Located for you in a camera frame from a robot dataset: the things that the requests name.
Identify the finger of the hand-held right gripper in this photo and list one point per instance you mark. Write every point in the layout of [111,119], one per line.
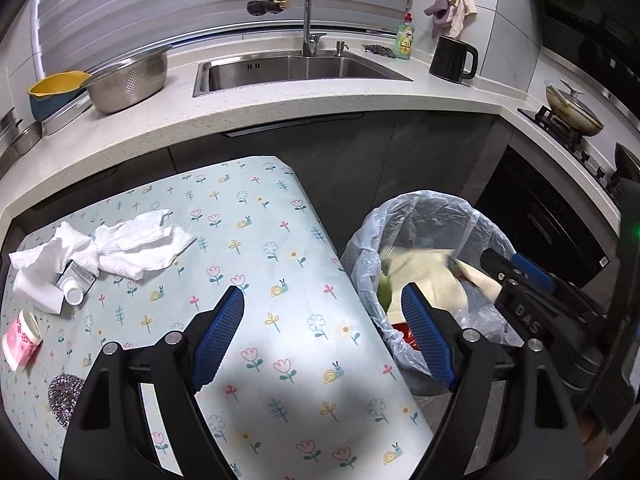
[535,272]
[520,305]

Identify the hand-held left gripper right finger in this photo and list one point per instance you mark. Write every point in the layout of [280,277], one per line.
[425,330]

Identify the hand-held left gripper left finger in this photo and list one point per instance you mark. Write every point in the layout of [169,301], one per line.
[220,335]

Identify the red plastic bag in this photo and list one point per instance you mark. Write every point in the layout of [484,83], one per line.
[406,334]

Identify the yellow green packaging bag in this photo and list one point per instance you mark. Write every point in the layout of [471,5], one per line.
[385,287]

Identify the trash bin with plastic liner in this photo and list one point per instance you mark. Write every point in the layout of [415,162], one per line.
[365,260]

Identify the black built-in oven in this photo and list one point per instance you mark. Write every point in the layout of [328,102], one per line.
[550,210]

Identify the floral tablecloth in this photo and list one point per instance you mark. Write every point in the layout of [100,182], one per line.
[280,240]

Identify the white paper towel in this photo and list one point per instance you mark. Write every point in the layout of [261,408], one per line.
[55,250]
[145,245]

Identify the black wok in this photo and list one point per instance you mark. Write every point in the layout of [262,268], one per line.
[627,162]

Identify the black gas stove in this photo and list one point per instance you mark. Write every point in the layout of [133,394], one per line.
[555,122]

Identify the small white bottle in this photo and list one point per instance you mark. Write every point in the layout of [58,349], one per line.
[77,282]

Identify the pan with glass lid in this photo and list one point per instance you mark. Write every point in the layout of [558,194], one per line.
[575,112]

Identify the steel wool scrubber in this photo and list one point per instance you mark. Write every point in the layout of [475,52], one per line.
[65,395]

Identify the white folded tissue block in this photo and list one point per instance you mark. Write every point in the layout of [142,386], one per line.
[37,292]

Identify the pink paper cup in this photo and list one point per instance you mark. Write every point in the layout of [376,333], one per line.
[22,340]

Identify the black kettle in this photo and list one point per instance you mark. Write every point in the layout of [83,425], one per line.
[450,60]

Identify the steel rectangular tray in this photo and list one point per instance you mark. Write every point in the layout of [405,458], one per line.
[65,120]

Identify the steel colander bowl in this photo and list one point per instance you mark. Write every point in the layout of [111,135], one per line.
[130,85]

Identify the green dish soap bottle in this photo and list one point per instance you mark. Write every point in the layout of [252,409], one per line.
[406,40]

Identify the black range hood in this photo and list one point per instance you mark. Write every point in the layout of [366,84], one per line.
[585,10]

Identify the dark scouring pad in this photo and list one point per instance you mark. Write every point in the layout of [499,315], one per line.
[379,49]

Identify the steel sink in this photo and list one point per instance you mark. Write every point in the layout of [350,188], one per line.
[300,72]

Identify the cream hanging cloth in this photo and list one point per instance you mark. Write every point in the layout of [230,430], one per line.
[465,5]

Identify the purple hanging cloth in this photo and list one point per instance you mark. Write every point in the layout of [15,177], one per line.
[442,5]

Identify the stack of steel pots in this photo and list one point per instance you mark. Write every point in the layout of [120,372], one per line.
[17,135]

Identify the sink soap dispenser pump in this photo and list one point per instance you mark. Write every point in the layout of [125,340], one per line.
[341,49]

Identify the yellow and blue strainer basin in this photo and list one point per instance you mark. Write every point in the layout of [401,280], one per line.
[55,85]

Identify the grey window blind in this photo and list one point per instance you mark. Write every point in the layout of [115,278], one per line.
[200,0]

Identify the chrome faucet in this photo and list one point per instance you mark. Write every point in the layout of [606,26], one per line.
[306,10]

